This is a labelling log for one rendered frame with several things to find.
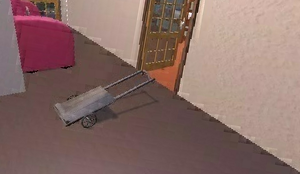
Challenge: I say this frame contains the grey hand cart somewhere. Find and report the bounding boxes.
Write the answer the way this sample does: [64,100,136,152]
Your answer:
[51,56,157,140]

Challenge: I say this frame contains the pink armchair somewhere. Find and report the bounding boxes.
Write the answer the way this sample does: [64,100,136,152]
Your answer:
[0,0,86,81]

